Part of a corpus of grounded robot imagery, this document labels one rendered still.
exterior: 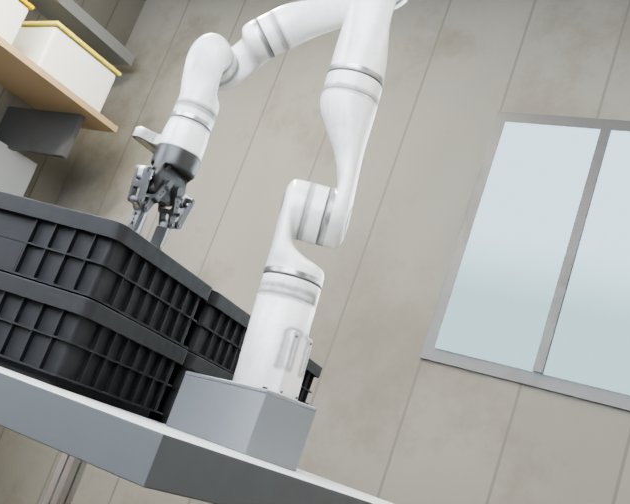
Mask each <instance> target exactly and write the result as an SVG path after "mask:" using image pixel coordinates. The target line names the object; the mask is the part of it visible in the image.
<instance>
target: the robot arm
mask: <svg viewBox="0 0 630 504"><path fill-rule="evenodd" d="M407 1H408V0H306V1H298V2H293V3H289V4H285V5H283V6H280V7H278V8H275V9H273V10H271V11H269V12H267V13H265V14H263V15H261V16H259V17H257V18H256V19H253V20H252V21H250V22H248V23H247V24H245V25H244V26H243V28H242V39H241V40H240V41H239V42H238V43H236V44H235V45H234V46H232V47H231V46H230V45H229V43H228V42H227V40H226V39H225V38H224V37H222V36H221V35H219V34H215V33H208V34H205V35H202V36H201V37H199V38H198V39H197V40H196V41H195V42H194V43H193V45H192V46H191V48H190V50H189V52H188V55H187V58H186V62H185V66H184V72H183V77H182V83H181V91H180V95H179V98H178V100H177V102H176V104H175V107H174V109H173V112H172V114H171V116H170V119H169V121H168V123H167V124H166V126H165V128H164V130H163V132H162V134H161V135H160V134H157V133H154V132H152V131H150V130H149V129H147V128H145V127H142V126H138V127H136V128H135V130H134V132H133V135H132V137H133V138H134V139H135V140H136V141H138V142H139V143H140V144H141V145H143V146H144V147H145V148H147V149H148V150H149V151H151V152H152V153H153V156H152V159H151V164H152V167H149V166H143V165H136V167H135V170H134V174H133V178H132V182H131V186H130V190H129V193H128V197H127V200H128V201H129V202H131V203H132V205H133V209H134V210H133V213H132V215H131V218H130V220H129V223H128V227H130V228H131V229H133V230H134V231H135V232H137V233H138V234H140V232H141V230H142V227H143V225H144V222H145V220H146V218H147V214H146V212H148V211H149V210H150V209H151V207H152V206H153V205H154V204H156V203H158V212H159V221H158V225H159V226H158V225H157V226H156V229H155V231H154V234H153V236H152V239H151V241H150V243H152V244H153V245H155V246H156V247H157V248H159V249H162V247H163V246H164V244H165V241H166V239H167V236H168V234H169V231H170V230H171V229H181V227H182V225H183V224H184V222H185V220H186V218H187V216H188V215H189V213H190V211H191V209H192V207H193V206H194V204H195V200H194V199H191V198H189V197H188V196H187V195H186V186H187V183H188V182H190V181H192V180H193V179H194V178H195V176H196V173H197V171H198V168H199V165H200V163H201V160H202V158H203V155H204V153H205V150H206V147H207V144H208V140H209V136H210V133H211V131H212V128H213V126H214V123H215V121H216V118H217V115H218V112H219V101H218V97H217V91H222V90H227V89H230V88H233V87H235V86H237V85H238V84H240V83H241V82H242V81H244V80H245V79H246V78H247V77H249V76H250V75H251V74H252V73H253V72H255V71H256V70H257V69H258V68H259V67H260V66H262V65H263V64H264V63H265V62H266V61H268V60H270V59H272V58H274V56H275V57H276V56H278V55H280V54H282V53H284V52H286V51H288V50H290V49H292V48H294V47H296V46H298V45H300V44H302V43H304V42H306V41H308V40H311V39H313V38H315V37H318V36H320V35H322V34H325V33H328V32H330V31H333V30H336V29H339V28H342V29H341V32H340V35H339V38H338V41H337V44H336V47H335V50H334V54H333V57H332V60H331V64H330V67H329V70H328V73H327V76H326V80H325V83H324V87H323V90H322V94H321V98H320V109H321V114H322V118H323V122H324V125H325V128H326V131H327V133H328V136H329V139H330V142H331V145H332V148H333V152H334V156H335V161H336V166H337V181H338V182H337V188H331V187H328V186H324V185H320V184H316V183H312V182H309V181H305V180H301V179H294V180H292V181H291V182H290V183H289V184H288V186H287V188H286V190H285V191H284V195H283V199H282V202H281V206H280V211H279V213H278V220H277V224H276V229H275V233H274V237H273V241H272V245H271V248H270V252H269V255H268V259H267V262H266V265H265V268H264V272H263V275H262V279H261V282H260V286H259V289H258V293H257V296H256V299H255V303H254V306H253V310H252V313H251V317H250V320H249V324H248V327H247V331H246V334H245V338H244V341H243V345H242V348H241V352H240V355H239V359H238V363H237V366H236V370H235V373H234V377H233V380H232V381H234V382H238V383H243V384H247V385H251V386H256V387H260V388H262V387H263V386H264V387H267V388H268V390H271V391H274V392H276V393H279V394H281V395H284V396H287V397H289V398H292V399H294V400H298V397H299V393H300V389H301V385H302V381H303V378H304V374H305V370H306V366H307V363H308V359H309V355H310V351H311V348H312V344H313V341H312V339H310V338H309V333H310V330H311V326H312V322H313V318H314V315H315V311H316V307H317V304H318V300H319V296H320V292H321V289H322V285H323V281H324V273H323V271H322V270H321V269H320V268H319V267H318V266H317V265H315V264H314V263H313V262H311V261H310V260H308V259H307V258H305V257H304V256H303V255H302V254H301V253H300V252H299V251H298V250H297V249H296V247H295V246H294V244H293V240H294V239H296V240H300V241H304V242H308V243H311V244H315V245H318V246H322V247H326V248H332V249H334V248H337V247H338V246H339V245H340V244H341V243H342V241H343V239H344V237H345V235H346V232H347V228H348V225H349V221H350V216H351V213H352V207H353V202H354V197H355V192H356V188H357V183H358V178H359V173H360V168H361V164H362V159H363V155H364V152H365V148H366V144H367V141H368V138H369V134H370V131H371V128H372V124H373V121H374V118H375V115H376V111H377V108H378V104H379V100H380V97H381V93H382V89H383V85H384V80H385V73H386V66H387V57H388V44H389V31H390V24H391V19H392V15H393V11H394V10H395V9H397V8H399V7H401V6H402V5H404V4H405V3H406V2H407ZM138 188H140V189H139V193H138V196H137V195H136V193H137V189H138ZM145 202H146V203H145ZM166 206H167V207H170V206H172V208H171V209H169V208H166ZM166 214H168V215H169V216H168V220H166ZM177 217H179V218H178V220H177V222H176V221H175V220H176V218H177Z"/></svg>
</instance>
